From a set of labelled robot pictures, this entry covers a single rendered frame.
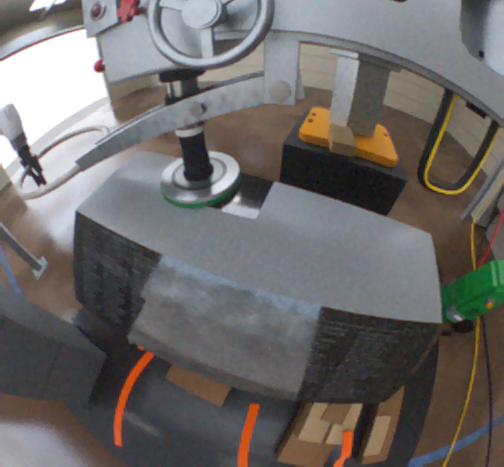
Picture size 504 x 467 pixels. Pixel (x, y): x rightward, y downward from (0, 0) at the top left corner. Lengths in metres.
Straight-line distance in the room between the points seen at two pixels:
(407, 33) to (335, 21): 0.10
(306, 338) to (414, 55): 0.49
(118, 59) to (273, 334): 0.55
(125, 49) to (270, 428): 1.40
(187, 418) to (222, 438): 0.21
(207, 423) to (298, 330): 0.93
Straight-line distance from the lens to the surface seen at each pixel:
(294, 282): 0.36
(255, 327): 0.39
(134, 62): 0.37
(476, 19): 0.55
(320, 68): 6.36
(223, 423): 1.20
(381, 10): 0.33
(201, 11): 0.25
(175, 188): 0.50
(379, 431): 1.33
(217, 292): 0.38
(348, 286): 0.39
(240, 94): 0.35
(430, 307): 0.49
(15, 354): 1.09
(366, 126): 1.08
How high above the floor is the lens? 1.15
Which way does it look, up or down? 48 degrees down
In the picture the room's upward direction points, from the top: 1 degrees counter-clockwise
